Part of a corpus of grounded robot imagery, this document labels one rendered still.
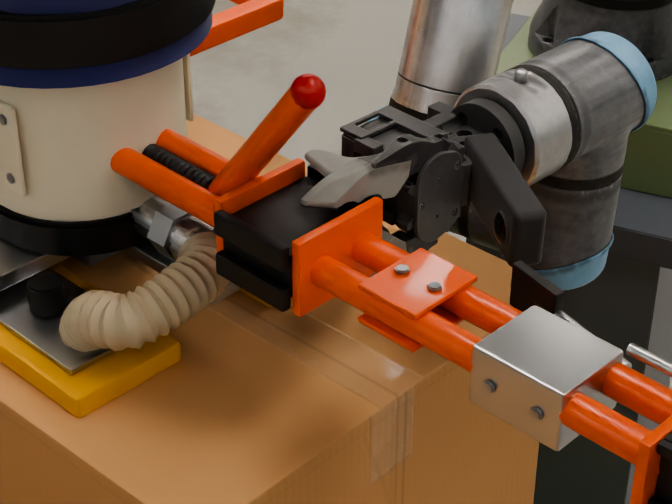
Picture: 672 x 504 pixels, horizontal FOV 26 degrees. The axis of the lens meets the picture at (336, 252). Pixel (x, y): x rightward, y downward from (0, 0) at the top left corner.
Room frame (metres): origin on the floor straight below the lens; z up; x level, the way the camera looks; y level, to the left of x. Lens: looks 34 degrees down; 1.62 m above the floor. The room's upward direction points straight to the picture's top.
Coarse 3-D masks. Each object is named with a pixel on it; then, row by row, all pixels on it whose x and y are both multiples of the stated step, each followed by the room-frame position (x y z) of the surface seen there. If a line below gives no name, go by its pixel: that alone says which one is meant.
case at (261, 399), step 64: (192, 128) 1.24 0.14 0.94; (128, 256) 1.02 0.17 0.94; (448, 256) 1.02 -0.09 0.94; (192, 320) 0.92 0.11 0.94; (256, 320) 0.92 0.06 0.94; (320, 320) 0.92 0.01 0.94; (0, 384) 0.84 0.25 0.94; (192, 384) 0.84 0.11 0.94; (256, 384) 0.84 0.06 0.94; (320, 384) 0.84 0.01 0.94; (384, 384) 0.84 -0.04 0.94; (448, 384) 0.87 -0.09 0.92; (0, 448) 0.83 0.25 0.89; (64, 448) 0.78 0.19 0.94; (128, 448) 0.77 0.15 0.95; (192, 448) 0.77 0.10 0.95; (256, 448) 0.77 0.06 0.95; (320, 448) 0.77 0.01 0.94; (384, 448) 0.82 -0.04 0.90; (448, 448) 0.88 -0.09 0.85; (512, 448) 0.94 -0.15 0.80
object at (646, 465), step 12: (660, 432) 0.61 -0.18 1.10; (648, 444) 0.60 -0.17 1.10; (660, 444) 0.60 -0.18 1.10; (648, 456) 0.60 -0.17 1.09; (660, 456) 0.61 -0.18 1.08; (636, 468) 0.60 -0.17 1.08; (648, 468) 0.60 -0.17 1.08; (660, 468) 0.61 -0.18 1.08; (636, 480) 0.60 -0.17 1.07; (648, 480) 0.60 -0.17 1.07; (660, 480) 0.61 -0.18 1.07; (636, 492) 0.60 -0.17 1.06; (648, 492) 0.60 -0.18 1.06; (660, 492) 0.61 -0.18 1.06
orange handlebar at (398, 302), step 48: (240, 0) 1.26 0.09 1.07; (192, 144) 0.96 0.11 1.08; (192, 192) 0.89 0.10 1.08; (384, 240) 0.83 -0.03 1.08; (336, 288) 0.78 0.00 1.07; (384, 288) 0.76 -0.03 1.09; (432, 288) 0.76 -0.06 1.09; (432, 336) 0.73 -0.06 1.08; (624, 384) 0.68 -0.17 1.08; (624, 432) 0.63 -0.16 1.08
